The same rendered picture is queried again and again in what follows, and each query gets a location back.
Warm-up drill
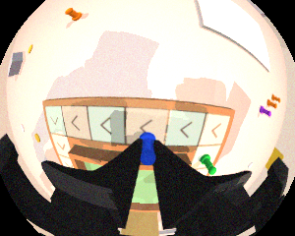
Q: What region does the purple pawn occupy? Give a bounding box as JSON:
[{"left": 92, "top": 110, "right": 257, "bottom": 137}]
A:
[{"left": 261, "top": 106, "right": 270, "bottom": 117}]

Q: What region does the blue pawn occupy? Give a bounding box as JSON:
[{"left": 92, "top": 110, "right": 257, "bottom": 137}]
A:
[{"left": 140, "top": 133, "right": 155, "bottom": 165}]

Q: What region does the green pawn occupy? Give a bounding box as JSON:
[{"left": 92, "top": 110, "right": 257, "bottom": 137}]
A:
[{"left": 200, "top": 153, "right": 217, "bottom": 176}]

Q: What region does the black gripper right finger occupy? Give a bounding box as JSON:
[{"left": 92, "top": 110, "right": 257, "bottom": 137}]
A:
[{"left": 152, "top": 141, "right": 253, "bottom": 229}]

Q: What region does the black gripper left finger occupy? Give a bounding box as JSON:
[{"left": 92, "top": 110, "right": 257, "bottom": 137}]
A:
[{"left": 41, "top": 138, "right": 144, "bottom": 229}]

